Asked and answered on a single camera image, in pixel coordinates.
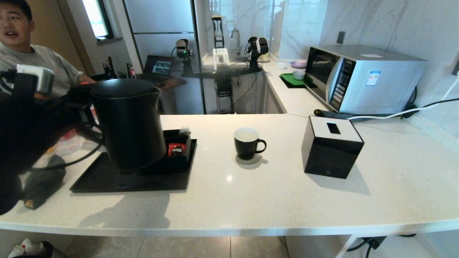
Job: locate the round pale coaster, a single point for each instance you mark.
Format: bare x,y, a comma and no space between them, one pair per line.
251,162

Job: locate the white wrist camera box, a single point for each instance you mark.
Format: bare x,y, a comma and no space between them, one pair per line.
36,77

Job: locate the black laptop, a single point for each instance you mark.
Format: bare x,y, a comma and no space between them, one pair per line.
159,66

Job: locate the black rectangular serving tray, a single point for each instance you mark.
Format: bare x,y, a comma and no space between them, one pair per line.
143,182

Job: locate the black compartment box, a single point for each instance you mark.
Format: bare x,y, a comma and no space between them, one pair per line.
175,165

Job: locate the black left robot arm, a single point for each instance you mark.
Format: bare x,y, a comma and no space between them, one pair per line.
21,143

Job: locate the black upright bracket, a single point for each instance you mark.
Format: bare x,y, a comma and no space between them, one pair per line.
217,18

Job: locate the dark grey cloth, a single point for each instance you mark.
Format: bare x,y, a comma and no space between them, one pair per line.
45,182

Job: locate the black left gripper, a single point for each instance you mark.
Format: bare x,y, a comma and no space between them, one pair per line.
73,114

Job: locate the small white bowl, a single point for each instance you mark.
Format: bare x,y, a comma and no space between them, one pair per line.
298,75

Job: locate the small white cup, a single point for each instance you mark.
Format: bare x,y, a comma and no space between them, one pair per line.
281,65

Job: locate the black power strip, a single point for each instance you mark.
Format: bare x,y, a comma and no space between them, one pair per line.
330,114

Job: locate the black electric kettle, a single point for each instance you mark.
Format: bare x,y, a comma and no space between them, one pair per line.
132,125

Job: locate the man in grey t-shirt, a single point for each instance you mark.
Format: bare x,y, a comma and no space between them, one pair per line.
46,57

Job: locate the red snack packet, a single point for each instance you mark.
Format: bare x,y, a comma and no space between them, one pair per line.
176,149

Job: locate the silver microwave oven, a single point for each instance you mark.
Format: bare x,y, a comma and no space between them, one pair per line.
380,82

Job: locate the green tray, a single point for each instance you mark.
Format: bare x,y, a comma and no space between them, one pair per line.
290,79

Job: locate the bin with white rubbish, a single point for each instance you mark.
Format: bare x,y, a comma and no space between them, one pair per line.
28,247

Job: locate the chrome faucet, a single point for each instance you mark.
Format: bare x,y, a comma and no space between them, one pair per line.
239,44

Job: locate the dark wall socket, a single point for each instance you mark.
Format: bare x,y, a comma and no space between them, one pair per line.
340,37

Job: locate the purple plate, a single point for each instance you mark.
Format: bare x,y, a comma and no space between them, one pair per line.
299,64

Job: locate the dark framed window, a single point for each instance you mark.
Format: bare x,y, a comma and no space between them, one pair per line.
95,18

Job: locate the black tissue box white lid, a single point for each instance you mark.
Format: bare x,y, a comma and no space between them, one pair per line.
330,157

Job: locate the brown wooden desk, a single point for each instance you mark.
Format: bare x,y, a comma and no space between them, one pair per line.
175,82

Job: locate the black white robot joint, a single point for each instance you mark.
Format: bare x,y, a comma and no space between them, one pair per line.
258,46

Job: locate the black mug white inside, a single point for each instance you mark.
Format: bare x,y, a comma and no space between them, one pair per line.
245,146

